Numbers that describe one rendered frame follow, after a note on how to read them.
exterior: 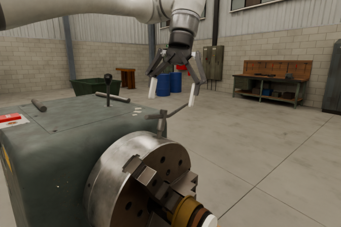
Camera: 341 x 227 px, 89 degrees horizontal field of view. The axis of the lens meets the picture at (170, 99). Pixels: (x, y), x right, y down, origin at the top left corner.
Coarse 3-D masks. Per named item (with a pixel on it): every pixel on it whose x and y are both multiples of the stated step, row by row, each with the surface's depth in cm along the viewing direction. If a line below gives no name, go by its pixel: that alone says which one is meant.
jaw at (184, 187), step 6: (186, 174) 56; (192, 174) 56; (174, 180) 53; (180, 180) 53; (186, 180) 53; (192, 180) 53; (174, 186) 50; (180, 186) 50; (186, 186) 50; (192, 186) 50; (180, 192) 48; (186, 192) 48; (192, 192) 48
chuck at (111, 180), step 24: (144, 144) 46; (168, 144) 48; (120, 168) 41; (168, 168) 50; (96, 192) 41; (120, 192) 37; (144, 192) 43; (96, 216) 40; (120, 216) 38; (144, 216) 45
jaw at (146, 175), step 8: (136, 160) 42; (128, 168) 41; (136, 168) 40; (144, 168) 41; (136, 176) 40; (144, 176) 39; (152, 176) 39; (144, 184) 38; (152, 184) 39; (160, 184) 41; (168, 184) 41; (152, 192) 39; (160, 192) 40; (168, 192) 41; (160, 200) 39; (168, 200) 41; (176, 200) 40; (168, 208) 40
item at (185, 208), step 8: (184, 200) 42; (192, 200) 43; (176, 208) 40; (184, 208) 40; (192, 208) 40; (200, 208) 41; (168, 216) 42; (176, 216) 40; (184, 216) 39; (192, 216) 39; (200, 216) 38; (176, 224) 39; (184, 224) 38; (192, 224) 38; (200, 224) 37
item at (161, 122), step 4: (160, 112) 50; (164, 112) 50; (164, 116) 50; (160, 120) 50; (164, 120) 50; (160, 124) 50; (164, 124) 51; (160, 128) 50; (160, 132) 51; (156, 136) 51; (160, 136) 51
